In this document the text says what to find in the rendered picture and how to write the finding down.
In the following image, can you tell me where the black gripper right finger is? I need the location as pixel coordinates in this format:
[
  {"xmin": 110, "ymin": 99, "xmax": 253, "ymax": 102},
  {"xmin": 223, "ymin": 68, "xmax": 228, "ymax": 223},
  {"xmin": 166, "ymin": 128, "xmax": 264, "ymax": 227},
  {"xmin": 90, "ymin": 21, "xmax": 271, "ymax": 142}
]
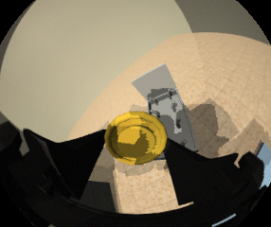
[{"xmin": 163, "ymin": 137, "xmax": 239, "ymax": 205}]

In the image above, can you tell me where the dark grey dish rack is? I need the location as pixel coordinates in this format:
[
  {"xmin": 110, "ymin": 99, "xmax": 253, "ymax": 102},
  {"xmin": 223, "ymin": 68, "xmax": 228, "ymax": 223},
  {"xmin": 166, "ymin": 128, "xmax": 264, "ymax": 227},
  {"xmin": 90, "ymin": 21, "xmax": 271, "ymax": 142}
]
[{"xmin": 131, "ymin": 63, "xmax": 199, "ymax": 152}]

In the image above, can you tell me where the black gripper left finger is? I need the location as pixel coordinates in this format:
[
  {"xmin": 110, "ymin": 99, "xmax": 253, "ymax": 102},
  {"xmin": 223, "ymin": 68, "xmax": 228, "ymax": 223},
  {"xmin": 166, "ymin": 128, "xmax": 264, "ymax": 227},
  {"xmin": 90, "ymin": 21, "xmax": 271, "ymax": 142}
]
[{"xmin": 22, "ymin": 128, "xmax": 106, "ymax": 200}]

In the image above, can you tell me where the yellow round plate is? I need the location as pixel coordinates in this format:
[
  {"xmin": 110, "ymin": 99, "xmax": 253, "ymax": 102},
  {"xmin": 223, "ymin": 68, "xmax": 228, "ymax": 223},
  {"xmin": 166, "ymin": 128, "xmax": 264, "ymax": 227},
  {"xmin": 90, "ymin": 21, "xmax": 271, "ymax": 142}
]
[{"xmin": 105, "ymin": 111, "xmax": 167, "ymax": 166}]

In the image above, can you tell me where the light blue flat mat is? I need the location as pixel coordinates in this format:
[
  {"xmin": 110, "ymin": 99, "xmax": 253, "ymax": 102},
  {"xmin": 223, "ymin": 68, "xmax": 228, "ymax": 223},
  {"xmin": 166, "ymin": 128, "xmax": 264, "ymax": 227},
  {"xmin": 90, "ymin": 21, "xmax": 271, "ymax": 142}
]
[{"xmin": 212, "ymin": 141, "xmax": 271, "ymax": 227}]

